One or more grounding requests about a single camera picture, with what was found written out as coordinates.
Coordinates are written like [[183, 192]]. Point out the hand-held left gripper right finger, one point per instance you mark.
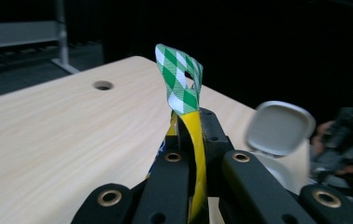
[[246, 189]]

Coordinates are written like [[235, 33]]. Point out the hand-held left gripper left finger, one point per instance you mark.
[[168, 186]]

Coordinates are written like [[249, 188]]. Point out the grey metal desk frame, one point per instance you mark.
[[16, 34]]

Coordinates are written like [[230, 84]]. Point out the yellow green spouted refill pouch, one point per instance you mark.
[[177, 81]]

